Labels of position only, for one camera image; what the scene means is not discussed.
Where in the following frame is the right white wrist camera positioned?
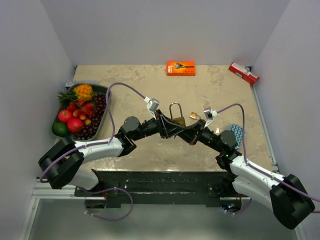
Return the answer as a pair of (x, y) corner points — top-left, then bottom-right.
(203, 107), (218, 128)

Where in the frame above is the small brass padlock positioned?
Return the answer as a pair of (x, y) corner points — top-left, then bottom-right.
(189, 112), (202, 120)

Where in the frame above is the blue zigzag patterned pouch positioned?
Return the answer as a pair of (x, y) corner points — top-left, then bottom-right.
(227, 124), (246, 150)

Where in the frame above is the small white blue box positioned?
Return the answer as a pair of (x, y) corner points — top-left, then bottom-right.
(65, 80), (99, 89)

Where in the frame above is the purple cable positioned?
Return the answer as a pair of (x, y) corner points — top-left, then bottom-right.
(39, 82), (148, 184)
(216, 103), (320, 215)

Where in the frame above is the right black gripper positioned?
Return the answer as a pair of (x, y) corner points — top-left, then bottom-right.
(178, 119), (223, 153)

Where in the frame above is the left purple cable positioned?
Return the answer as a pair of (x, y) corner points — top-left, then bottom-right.
(39, 82), (148, 184)

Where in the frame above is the red white box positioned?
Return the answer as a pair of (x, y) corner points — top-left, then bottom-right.
(228, 62), (260, 85)

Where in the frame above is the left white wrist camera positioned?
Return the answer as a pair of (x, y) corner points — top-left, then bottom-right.
(144, 96), (160, 118)

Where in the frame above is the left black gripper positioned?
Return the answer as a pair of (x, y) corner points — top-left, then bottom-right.
(132, 110), (186, 142)

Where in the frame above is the orange razor box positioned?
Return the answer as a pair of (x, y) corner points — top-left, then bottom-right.
(165, 61), (196, 76)

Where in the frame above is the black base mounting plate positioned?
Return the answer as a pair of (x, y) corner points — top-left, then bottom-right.
(75, 171), (246, 212)

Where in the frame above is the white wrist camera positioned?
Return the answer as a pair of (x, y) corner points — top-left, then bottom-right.
(203, 107), (218, 128)
(144, 96), (160, 118)

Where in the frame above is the green lime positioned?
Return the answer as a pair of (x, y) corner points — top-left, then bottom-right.
(53, 122), (69, 138)

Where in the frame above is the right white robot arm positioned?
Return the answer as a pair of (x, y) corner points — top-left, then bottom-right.
(177, 121), (315, 230)

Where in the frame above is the red apple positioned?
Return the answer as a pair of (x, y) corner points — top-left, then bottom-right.
(67, 117), (84, 133)
(58, 109), (74, 124)

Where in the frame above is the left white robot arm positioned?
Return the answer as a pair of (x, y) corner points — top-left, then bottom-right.
(38, 112), (185, 196)

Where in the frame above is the dark green fruit tray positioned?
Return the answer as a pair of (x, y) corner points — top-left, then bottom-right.
(51, 84), (111, 141)

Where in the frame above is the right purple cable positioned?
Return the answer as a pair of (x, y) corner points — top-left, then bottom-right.
(216, 103), (320, 215)

